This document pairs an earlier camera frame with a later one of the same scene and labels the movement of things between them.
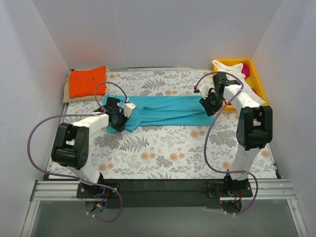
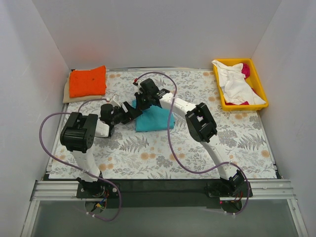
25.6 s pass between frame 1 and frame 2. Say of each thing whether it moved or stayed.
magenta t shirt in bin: stayed
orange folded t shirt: stayed
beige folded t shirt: stayed
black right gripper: moved
